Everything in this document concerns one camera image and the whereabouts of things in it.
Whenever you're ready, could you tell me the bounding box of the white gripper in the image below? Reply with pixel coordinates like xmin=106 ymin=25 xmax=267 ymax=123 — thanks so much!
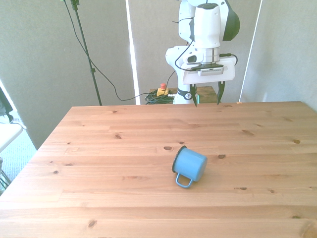
xmin=182 ymin=56 xmax=236 ymax=108

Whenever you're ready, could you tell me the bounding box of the blue enamel mug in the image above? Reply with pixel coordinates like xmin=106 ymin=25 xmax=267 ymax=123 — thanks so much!
xmin=172 ymin=145 xmax=208 ymax=189

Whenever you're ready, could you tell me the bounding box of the yellow emergency stop box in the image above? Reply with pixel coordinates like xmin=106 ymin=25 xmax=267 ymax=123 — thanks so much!
xmin=157 ymin=83 xmax=172 ymax=98

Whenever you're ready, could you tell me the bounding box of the black tripod stand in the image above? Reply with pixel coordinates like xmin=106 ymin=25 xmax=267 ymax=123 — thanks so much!
xmin=70 ymin=0 xmax=103 ymax=106

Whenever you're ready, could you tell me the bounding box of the black bag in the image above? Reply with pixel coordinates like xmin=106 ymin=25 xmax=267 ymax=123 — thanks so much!
xmin=0 ymin=85 xmax=13 ymax=123

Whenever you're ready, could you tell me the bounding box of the white chair seat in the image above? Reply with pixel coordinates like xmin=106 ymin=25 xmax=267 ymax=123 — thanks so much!
xmin=0 ymin=121 xmax=27 ymax=153

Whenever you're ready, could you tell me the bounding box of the wooden robot pedestal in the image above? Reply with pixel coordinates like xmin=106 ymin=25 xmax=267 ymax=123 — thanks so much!
xmin=149 ymin=86 xmax=221 ymax=105

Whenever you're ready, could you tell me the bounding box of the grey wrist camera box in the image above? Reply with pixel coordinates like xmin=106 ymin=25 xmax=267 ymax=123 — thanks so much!
xmin=190 ymin=63 xmax=225 ymax=77

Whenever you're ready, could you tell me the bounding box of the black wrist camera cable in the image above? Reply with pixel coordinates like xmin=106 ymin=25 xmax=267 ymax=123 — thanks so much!
xmin=172 ymin=17 xmax=238 ymax=72

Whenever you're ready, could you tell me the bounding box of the coiled green cable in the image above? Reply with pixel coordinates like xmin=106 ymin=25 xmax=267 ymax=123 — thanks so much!
xmin=145 ymin=91 xmax=175 ymax=105

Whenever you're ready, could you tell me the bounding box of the black tripod cable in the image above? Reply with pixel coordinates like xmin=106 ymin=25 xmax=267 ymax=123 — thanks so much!
xmin=60 ymin=0 xmax=159 ymax=102

